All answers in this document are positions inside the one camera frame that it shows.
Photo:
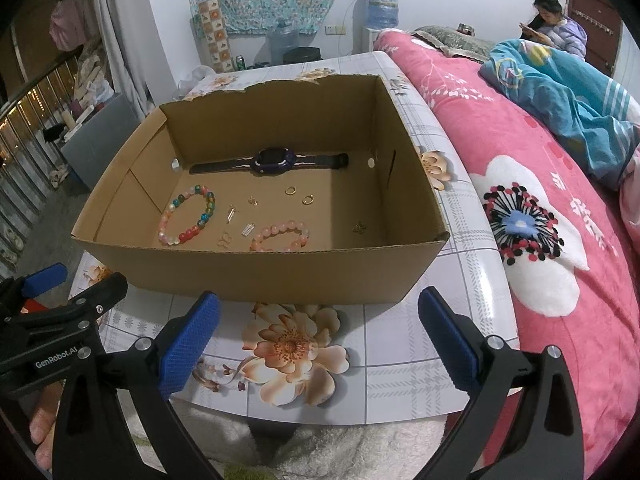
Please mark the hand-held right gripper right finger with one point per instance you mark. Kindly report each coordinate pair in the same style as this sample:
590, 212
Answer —
450, 345

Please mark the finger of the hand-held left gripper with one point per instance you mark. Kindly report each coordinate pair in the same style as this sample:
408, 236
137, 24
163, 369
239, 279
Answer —
100, 292
45, 277

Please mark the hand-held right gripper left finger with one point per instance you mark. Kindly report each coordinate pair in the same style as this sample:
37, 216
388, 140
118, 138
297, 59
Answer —
192, 342

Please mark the large cardboard box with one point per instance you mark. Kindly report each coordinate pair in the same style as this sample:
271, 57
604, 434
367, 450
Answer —
250, 275

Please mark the gold butterfly earring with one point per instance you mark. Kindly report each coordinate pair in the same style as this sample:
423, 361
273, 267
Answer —
226, 240

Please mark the silver bar charm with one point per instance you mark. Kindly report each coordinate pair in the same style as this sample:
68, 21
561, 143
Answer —
247, 230

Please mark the gold drop earring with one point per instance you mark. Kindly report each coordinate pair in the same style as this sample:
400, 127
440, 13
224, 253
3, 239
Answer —
232, 212

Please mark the dark gold charm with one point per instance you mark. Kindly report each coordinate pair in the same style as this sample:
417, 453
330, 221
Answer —
358, 228

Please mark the dark purple wristwatch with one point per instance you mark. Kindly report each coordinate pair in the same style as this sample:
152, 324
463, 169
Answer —
272, 160

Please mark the person's left hand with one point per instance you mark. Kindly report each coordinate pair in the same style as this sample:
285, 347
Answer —
42, 430

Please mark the metal balcony railing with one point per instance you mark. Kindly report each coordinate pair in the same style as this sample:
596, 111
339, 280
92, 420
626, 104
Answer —
25, 160

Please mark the grey cabinet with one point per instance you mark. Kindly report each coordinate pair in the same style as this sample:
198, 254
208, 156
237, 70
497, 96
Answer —
100, 135

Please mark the white fluffy rug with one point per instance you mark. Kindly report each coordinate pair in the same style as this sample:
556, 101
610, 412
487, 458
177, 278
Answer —
325, 440

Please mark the pink floral blanket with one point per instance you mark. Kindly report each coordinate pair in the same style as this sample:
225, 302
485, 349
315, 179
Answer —
475, 125

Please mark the white plastic bag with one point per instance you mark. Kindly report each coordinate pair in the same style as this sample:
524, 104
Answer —
195, 80

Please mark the pink hanging garment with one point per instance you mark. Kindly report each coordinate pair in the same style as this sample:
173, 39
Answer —
70, 25

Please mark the white curtain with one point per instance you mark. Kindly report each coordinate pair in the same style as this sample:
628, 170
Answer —
120, 20

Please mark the blue patterned blanket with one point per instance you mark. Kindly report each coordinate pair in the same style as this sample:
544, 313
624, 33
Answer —
550, 95

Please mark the green drink can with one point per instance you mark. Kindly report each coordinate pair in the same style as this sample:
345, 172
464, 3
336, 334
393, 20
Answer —
240, 62

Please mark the patterned tile poster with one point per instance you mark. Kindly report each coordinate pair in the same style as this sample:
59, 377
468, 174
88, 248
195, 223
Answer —
215, 35

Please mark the grey patterned pillow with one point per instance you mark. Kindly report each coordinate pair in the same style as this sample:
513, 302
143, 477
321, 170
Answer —
450, 40

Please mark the black pot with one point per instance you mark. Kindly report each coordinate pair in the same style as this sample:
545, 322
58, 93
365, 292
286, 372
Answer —
302, 55

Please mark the large blue water jug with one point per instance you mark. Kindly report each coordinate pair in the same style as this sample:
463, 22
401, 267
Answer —
285, 40

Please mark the blue water dispenser bottle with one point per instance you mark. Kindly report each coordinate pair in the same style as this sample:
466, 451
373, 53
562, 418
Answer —
382, 7

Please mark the brown door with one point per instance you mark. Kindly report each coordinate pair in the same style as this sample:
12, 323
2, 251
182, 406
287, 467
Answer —
597, 5

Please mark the white wall socket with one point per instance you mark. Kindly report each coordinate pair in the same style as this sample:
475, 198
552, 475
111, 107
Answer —
336, 29

